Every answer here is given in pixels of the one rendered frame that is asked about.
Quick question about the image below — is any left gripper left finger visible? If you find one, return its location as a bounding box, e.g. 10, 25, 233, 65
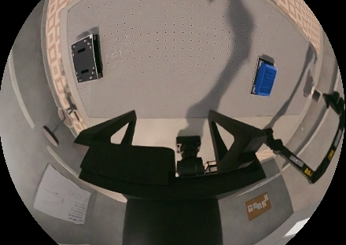
77, 110, 137, 145

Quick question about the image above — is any blue tube carrier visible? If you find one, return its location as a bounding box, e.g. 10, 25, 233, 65
254, 62, 277, 96

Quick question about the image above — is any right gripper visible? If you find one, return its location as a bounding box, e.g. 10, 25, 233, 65
322, 93, 333, 109

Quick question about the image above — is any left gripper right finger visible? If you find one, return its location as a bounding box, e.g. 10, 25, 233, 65
208, 110, 267, 173

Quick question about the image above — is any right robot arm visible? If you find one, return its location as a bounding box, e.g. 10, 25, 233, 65
264, 91, 345, 185

